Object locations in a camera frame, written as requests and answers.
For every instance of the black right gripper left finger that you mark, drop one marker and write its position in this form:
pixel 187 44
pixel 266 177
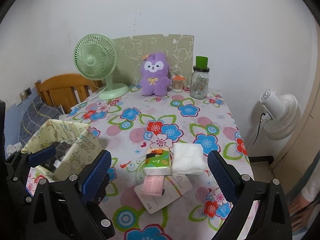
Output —
pixel 69 209

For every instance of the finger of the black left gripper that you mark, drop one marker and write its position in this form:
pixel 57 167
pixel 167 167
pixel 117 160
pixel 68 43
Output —
pixel 41 156

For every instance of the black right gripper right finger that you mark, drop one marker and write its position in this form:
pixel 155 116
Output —
pixel 271 220

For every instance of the yellow fabric storage box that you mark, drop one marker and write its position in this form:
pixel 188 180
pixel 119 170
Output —
pixel 85 146

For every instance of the pink tissue pack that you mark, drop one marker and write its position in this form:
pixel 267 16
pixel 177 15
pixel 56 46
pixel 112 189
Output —
pixel 153 185

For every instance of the green tissue pack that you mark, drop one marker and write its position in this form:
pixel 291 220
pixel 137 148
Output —
pixel 158 162

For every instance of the white paper package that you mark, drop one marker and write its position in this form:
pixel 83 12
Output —
pixel 175 186

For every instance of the white towel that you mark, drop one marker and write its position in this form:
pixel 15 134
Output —
pixel 188 159

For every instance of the crumpled white cloth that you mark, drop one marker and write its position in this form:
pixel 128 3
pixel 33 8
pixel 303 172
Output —
pixel 13 148

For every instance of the grey sock bundle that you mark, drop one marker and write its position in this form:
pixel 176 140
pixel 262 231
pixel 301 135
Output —
pixel 61 148

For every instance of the blue plaid pillow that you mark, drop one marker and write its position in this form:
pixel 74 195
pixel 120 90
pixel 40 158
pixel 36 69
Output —
pixel 34 117

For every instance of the wooden bed headboard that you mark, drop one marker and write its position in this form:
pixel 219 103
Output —
pixel 66 90

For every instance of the floral tablecloth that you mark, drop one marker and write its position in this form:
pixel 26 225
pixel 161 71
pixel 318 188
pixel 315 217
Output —
pixel 129 125

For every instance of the white standing fan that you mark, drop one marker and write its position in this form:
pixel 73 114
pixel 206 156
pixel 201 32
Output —
pixel 281 115

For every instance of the green desk fan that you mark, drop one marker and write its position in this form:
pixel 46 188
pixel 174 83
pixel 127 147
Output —
pixel 95 58

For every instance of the purple plush toy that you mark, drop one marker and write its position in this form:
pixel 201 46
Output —
pixel 155 70

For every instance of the glass jar green lid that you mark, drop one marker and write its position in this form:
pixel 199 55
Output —
pixel 199 80

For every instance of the toothpick holder orange lid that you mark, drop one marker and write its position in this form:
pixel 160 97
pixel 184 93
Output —
pixel 178 82

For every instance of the wall socket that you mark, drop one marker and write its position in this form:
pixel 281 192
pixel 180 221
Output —
pixel 28 92

